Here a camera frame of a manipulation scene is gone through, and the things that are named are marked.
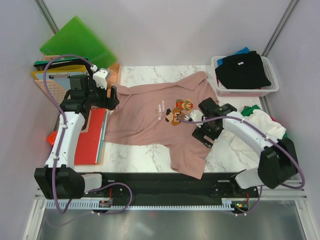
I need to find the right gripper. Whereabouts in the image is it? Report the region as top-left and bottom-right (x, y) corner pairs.
(191, 117), (222, 149)

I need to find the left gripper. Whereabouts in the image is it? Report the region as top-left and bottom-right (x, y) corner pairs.
(84, 79), (119, 111)

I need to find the white t shirt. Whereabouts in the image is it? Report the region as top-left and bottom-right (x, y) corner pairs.
(222, 109), (287, 159)

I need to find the pink t shirt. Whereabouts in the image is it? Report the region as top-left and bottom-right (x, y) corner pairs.
(104, 71), (218, 179)

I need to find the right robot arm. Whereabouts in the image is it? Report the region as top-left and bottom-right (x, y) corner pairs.
(186, 97), (299, 197)

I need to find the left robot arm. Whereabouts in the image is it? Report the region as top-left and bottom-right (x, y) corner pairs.
(34, 69), (119, 200)

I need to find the orange desk organizer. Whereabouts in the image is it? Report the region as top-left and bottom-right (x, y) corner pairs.
(106, 62), (122, 98)

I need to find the yellow folder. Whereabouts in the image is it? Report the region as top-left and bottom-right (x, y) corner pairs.
(31, 65), (88, 80)

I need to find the green t shirt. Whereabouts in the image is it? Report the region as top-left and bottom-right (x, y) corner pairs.
(241, 104), (261, 117)

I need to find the red folder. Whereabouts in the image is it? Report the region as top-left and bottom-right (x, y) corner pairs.
(74, 108), (107, 166)

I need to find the black folder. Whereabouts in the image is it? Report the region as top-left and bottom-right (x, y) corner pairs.
(33, 57), (92, 71)

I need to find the blue clipboard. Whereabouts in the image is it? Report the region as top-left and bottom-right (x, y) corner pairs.
(31, 70), (88, 90)

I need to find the brown book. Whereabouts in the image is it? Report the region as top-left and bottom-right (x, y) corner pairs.
(53, 114), (60, 132)

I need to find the red cube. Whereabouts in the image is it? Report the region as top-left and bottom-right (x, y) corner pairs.
(46, 130), (57, 146)

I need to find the black t shirt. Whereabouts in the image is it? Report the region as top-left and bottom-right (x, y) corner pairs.
(215, 51), (271, 90)

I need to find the green plastic folder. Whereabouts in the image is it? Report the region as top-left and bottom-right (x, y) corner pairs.
(40, 16), (117, 69)

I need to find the white laundry basket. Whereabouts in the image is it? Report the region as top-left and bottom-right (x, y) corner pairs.
(211, 55), (280, 97)

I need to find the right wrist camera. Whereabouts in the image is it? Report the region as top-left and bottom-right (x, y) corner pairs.
(189, 109), (204, 128)

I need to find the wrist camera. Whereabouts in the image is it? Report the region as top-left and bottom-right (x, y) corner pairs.
(93, 68), (110, 90)
(189, 109), (204, 128)

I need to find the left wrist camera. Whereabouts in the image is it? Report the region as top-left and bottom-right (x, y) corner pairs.
(93, 68), (110, 90)

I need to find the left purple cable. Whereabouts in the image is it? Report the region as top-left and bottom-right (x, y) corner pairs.
(42, 54), (133, 216)

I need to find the white cable duct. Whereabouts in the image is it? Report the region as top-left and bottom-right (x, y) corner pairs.
(43, 197), (248, 210)

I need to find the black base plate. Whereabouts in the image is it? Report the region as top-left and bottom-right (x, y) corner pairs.
(88, 172), (259, 207)

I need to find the aluminium frame rail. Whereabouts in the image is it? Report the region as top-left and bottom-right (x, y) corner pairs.
(34, 179), (309, 201)

